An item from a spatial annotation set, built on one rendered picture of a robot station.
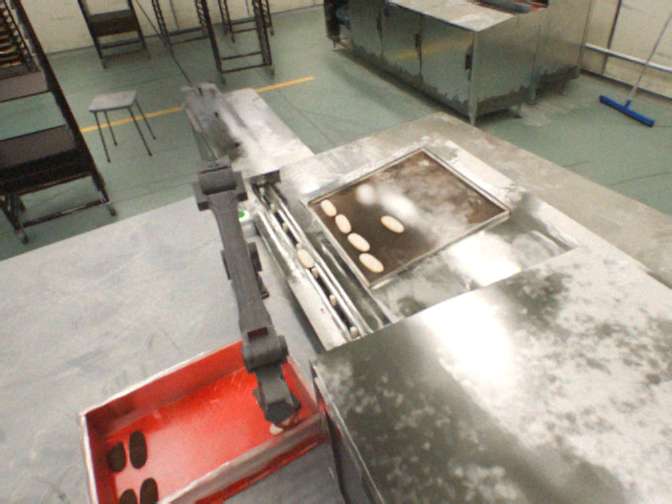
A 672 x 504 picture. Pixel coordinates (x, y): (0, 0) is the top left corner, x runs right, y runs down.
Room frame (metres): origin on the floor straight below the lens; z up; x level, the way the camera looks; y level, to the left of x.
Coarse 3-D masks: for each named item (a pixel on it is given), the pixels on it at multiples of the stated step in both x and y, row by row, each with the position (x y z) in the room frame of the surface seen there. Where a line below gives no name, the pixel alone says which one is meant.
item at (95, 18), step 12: (84, 12) 6.57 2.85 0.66; (108, 12) 7.14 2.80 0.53; (120, 12) 7.11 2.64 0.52; (132, 12) 7.23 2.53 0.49; (96, 24) 6.91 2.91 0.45; (108, 24) 6.85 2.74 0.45; (120, 24) 6.79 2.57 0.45; (132, 24) 7.08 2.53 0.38; (96, 36) 6.60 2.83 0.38; (96, 48) 6.57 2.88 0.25; (108, 48) 7.07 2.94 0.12; (144, 48) 6.78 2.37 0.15
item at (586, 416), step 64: (576, 256) 0.60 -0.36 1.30; (448, 320) 0.49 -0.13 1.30; (512, 320) 0.47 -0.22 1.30; (576, 320) 0.46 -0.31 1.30; (640, 320) 0.45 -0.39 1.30; (320, 384) 0.40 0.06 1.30; (384, 384) 0.39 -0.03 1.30; (448, 384) 0.38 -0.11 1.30; (512, 384) 0.37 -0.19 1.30; (576, 384) 0.36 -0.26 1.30; (640, 384) 0.35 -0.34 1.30; (384, 448) 0.30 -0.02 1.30; (448, 448) 0.29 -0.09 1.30; (512, 448) 0.29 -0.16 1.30; (576, 448) 0.28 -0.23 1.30; (640, 448) 0.27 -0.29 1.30
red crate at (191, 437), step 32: (224, 384) 0.79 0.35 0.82; (256, 384) 0.78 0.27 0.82; (288, 384) 0.77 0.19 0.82; (160, 416) 0.72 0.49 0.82; (192, 416) 0.71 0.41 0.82; (224, 416) 0.70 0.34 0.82; (256, 416) 0.69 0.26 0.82; (160, 448) 0.63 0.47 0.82; (192, 448) 0.62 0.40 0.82; (224, 448) 0.61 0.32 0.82; (128, 480) 0.56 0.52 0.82; (160, 480) 0.56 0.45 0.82; (192, 480) 0.55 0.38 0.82; (256, 480) 0.53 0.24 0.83
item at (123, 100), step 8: (104, 96) 4.16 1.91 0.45; (112, 96) 4.15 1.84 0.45; (120, 96) 4.13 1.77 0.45; (128, 96) 4.11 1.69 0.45; (136, 96) 4.13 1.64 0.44; (96, 104) 3.99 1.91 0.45; (104, 104) 3.98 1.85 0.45; (112, 104) 3.95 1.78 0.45; (120, 104) 3.93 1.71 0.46; (128, 104) 3.92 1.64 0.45; (96, 112) 3.91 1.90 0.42; (104, 112) 4.17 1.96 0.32; (96, 120) 3.89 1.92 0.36; (136, 120) 3.94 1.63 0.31; (112, 136) 4.18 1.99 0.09; (152, 136) 4.23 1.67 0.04; (104, 144) 3.87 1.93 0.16
